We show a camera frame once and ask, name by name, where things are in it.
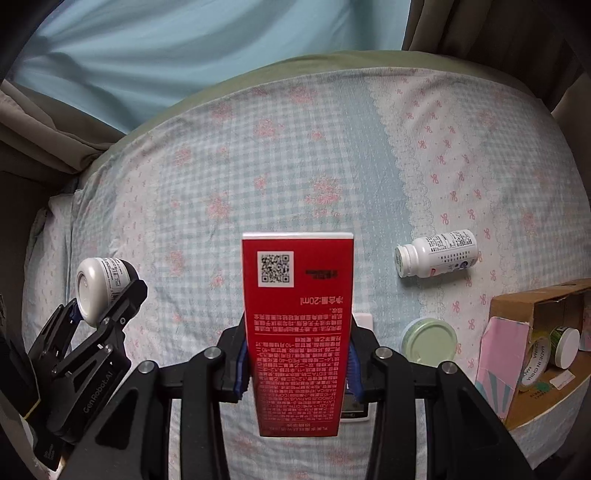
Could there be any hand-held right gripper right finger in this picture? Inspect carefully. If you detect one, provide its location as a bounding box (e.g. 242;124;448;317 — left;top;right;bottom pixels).
345;314;533;480

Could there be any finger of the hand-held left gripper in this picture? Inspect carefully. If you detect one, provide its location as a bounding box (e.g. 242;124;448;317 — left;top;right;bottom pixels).
27;298;95;372
50;278;149;384

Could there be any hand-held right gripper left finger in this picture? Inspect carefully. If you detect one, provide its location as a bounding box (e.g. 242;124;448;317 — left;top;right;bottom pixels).
59;318;254;480

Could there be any small white labelled bottle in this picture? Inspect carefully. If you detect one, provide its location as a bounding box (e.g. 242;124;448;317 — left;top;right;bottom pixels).
75;257;139;323

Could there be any red printed carton box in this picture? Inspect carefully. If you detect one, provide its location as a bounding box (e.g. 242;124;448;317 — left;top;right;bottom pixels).
242;232;355;438

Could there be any small white box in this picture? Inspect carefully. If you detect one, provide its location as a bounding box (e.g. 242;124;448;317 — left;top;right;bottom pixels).
340;312;376;422

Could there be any white pill bottle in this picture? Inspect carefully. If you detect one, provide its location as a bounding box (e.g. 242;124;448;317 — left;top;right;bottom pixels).
394;229;478;279

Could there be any pink patterned box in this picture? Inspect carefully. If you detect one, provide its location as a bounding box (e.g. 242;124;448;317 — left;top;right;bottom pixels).
475;316;533;415

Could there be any beige curtain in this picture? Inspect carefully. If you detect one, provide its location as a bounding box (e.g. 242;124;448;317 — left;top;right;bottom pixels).
0;78;126;177
401;0;591;121

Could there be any floral checkered bed sheet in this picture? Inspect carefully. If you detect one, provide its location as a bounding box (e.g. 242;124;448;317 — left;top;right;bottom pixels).
21;59;591;480

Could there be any green mattress cover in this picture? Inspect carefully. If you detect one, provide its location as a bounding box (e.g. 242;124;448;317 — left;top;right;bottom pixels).
74;48;555;185

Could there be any brown cardboard box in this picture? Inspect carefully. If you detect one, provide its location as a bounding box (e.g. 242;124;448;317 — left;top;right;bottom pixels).
488;279;591;431

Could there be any white lidded green jar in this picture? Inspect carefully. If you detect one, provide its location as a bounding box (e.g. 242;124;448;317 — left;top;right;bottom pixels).
547;325;581;370

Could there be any light blue curtain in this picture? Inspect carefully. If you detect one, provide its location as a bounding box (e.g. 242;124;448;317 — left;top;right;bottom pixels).
8;0;413;136

